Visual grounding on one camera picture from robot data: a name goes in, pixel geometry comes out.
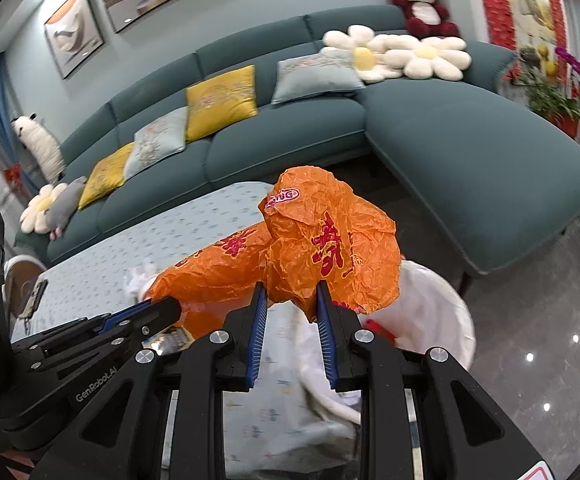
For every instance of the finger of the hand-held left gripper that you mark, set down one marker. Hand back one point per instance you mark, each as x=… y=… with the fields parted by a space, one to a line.
x=165 y=310
x=122 y=316

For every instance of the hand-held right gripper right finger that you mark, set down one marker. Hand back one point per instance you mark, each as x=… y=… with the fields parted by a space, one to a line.
x=327 y=340

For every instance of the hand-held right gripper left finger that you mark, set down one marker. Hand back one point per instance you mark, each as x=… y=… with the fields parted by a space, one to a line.
x=257 y=345

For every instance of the white tissue paper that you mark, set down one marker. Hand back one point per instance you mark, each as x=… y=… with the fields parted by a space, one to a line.
x=137 y=280

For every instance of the bin with white liner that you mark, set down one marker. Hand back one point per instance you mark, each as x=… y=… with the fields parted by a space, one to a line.
x=435 y=310

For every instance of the orange plastic bag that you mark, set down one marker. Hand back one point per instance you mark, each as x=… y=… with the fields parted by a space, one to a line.
x=320 y=220

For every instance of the round white rimmed object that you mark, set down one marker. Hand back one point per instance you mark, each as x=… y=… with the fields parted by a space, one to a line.
x=17 y=280

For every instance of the black phone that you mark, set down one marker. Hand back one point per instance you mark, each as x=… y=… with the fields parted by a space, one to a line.
x=35 y=300

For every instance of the light blue floral tablecloth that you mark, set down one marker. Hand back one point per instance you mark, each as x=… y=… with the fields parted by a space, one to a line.
x=170 y=230

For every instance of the grey plush mouse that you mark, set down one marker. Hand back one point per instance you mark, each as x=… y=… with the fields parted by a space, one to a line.
x=65 y=205

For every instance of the light blue floral cushion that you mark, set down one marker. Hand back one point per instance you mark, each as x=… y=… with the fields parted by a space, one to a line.
x=155 y=145
x=315 y=77

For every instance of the white long plush toy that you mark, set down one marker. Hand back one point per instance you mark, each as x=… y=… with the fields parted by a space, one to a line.
x=42 y=150

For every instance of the large yellow embroidered cushion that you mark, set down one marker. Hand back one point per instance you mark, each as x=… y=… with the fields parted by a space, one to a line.
x=220 y=102

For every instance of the teal corner sofa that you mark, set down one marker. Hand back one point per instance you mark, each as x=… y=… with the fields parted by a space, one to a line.
x=470 y=160

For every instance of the green potted plant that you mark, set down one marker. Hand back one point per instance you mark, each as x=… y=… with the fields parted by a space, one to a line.
x=560 y=105

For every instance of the red plush bear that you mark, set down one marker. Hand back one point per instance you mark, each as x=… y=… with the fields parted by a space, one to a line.
x=422 y=10

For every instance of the yellow gourd ornament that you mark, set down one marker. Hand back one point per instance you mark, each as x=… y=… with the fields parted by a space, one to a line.
x=547 y=62

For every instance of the purple orchid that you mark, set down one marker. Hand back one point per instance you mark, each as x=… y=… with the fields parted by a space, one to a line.
x=577 y=65

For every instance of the red bordered wall hanging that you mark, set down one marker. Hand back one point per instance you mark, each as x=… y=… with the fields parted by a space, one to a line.
x=520 y=0

